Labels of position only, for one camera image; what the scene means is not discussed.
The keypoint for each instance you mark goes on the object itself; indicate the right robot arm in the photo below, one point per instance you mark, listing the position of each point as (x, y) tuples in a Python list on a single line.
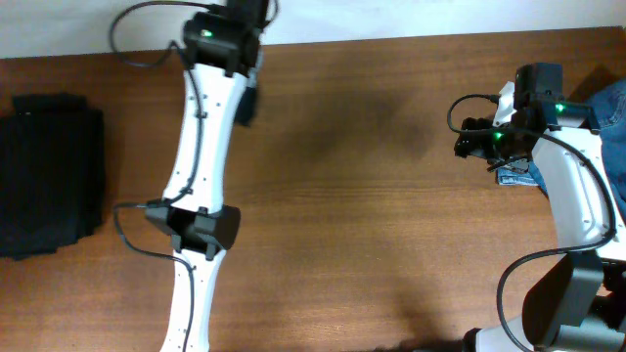
[(579, 305)]

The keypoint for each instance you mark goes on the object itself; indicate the black t-shirt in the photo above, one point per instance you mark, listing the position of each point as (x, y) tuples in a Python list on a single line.
[(246, 109)]

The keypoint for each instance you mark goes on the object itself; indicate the blue denim jeans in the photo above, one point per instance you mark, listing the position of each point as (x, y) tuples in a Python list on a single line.
[(607, 149)]

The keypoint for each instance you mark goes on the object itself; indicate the black fabric storage container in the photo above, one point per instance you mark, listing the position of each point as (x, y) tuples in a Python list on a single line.
[(53, 175)]

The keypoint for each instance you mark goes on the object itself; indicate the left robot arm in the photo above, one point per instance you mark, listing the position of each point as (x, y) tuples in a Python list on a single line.
[(222, 56)]

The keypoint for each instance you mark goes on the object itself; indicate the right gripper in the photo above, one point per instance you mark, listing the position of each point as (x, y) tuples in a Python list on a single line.
[(477, 146)]

